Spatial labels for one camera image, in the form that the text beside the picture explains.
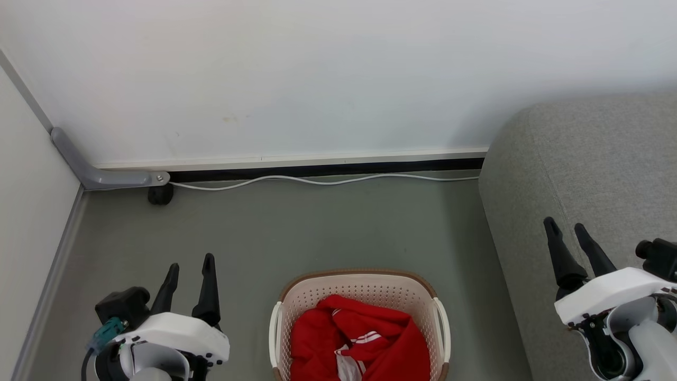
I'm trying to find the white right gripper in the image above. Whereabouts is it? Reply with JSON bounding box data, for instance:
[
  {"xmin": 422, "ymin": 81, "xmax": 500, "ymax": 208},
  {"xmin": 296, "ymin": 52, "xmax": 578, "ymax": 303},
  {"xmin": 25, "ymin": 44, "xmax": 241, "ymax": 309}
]
[{"xmin": 543, "ymin": 216, "xmax": 677, "ymax": 326}]

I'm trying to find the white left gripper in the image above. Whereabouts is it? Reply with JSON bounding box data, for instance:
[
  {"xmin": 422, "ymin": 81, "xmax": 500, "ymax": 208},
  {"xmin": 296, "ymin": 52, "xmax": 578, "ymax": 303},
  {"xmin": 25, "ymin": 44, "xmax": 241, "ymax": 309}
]
[{"xmin": 113, "ymin": 253, "xmax": 231, "ymax": 372}]

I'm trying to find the red garment with white trim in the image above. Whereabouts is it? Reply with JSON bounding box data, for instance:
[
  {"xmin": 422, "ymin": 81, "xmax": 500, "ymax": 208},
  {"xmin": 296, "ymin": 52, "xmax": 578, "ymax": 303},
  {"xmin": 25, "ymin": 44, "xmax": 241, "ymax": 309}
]
[{"xmin": 316, "ymin": 294, "xmax": 432, "ymax": 381}]

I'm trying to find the cream perforated laundry basket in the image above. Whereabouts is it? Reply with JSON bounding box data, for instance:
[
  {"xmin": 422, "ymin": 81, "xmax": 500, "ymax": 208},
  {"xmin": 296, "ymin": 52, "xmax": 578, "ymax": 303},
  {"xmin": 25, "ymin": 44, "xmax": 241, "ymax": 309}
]
[{"xmin": 268, "ymin": 268, "xmax": 452, "ymax": 381}]

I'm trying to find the grey fabric sofa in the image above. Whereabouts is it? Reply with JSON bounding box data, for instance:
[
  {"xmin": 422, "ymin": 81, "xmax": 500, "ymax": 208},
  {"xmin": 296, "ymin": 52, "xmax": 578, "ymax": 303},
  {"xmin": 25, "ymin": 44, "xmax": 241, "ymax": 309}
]
[{"xmin": 478, "ymin": 91, "xmax": 677, "ymax": 381}]

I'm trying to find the black caster wheel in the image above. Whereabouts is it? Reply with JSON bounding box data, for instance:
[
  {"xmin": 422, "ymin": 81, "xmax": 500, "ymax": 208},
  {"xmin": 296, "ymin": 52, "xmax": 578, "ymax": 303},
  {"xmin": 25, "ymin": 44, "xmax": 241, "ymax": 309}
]
[{"xmin": 147, "ymin": 184, "xmax": 175, "ymax": 206}]

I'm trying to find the grey metal partition foot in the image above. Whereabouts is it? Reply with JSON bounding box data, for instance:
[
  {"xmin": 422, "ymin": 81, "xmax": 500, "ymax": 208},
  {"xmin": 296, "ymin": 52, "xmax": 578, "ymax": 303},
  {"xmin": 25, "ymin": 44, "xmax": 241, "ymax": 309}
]
[{"xmin": 50, "ymin": 126, "xmax": 171, "ymax": 191}]

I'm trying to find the teal left camera connector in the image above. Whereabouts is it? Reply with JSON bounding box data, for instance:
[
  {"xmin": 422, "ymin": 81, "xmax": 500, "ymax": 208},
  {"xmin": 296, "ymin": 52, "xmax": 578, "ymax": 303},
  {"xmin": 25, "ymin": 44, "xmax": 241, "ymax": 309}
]
[{"xmin": 87, "ymin": 316, "xmax": 129, "ymax": 353}]

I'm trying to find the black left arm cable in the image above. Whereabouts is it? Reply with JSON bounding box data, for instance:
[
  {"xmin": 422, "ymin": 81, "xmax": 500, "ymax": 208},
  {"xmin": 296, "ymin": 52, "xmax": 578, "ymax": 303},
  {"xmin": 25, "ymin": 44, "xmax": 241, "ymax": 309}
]
[{"xmin": 80, "ymin": 348, "xmax": 97, "ymax": 381}]

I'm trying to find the white wall trim strip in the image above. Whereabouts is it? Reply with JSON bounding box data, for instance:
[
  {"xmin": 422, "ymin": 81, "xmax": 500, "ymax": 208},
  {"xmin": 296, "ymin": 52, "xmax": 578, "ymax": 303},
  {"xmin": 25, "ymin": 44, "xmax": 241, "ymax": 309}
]
[{"xmin": 95, "ymin": 148, "xmax": 490, "ymax": 171}]

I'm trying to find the white floor cable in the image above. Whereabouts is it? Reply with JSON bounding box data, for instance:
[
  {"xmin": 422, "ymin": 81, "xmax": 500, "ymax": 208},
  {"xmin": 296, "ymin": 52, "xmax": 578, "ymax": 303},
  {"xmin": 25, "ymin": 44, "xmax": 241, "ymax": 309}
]
[{"xmin": 168, "ymin": 173, "xmax": 481, "ymax": 192}]

